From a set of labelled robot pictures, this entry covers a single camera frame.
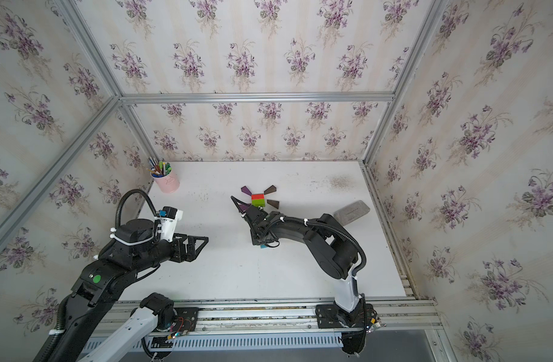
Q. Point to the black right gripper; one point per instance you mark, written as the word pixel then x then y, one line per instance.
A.
pixel 253 239

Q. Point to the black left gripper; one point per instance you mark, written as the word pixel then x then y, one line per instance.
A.
pixel 181 256

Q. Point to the green rectangular block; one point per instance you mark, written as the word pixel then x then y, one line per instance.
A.
pixel 259 202

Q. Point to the brown triangle block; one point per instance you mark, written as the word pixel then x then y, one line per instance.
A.
pixel 273 203
pixel 271 189

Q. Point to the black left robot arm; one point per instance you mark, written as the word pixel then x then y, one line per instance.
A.
pixel 135 251

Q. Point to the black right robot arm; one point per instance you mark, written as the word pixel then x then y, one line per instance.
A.
pixel 334 249

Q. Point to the pink pen cup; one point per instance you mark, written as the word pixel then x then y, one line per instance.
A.
pixel 167 184

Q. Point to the coloured pens bunch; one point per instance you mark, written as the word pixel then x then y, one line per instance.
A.
pixel 159 168

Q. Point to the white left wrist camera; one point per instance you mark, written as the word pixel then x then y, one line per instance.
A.
pixel 166 222

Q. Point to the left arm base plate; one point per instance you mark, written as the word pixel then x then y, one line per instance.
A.
pixel 182 321

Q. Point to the aluminium mounting rail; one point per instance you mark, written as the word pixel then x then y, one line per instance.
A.
pixel 246 325

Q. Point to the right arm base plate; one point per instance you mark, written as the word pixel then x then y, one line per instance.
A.
pixel 330 316

